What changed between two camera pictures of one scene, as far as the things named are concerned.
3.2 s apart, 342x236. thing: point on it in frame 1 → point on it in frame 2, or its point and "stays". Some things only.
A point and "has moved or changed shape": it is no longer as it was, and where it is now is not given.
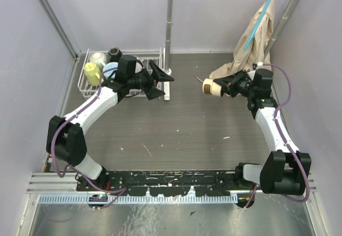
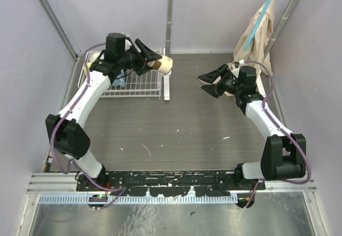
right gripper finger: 226,91 → 212,89
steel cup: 210,87 has moved or changed shape
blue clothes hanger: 264,9 stays
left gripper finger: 152,93 → 142,69
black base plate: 179,183 stays
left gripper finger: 161,75 → 150,55
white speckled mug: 98,57 stays
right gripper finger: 225,80 → 214,76
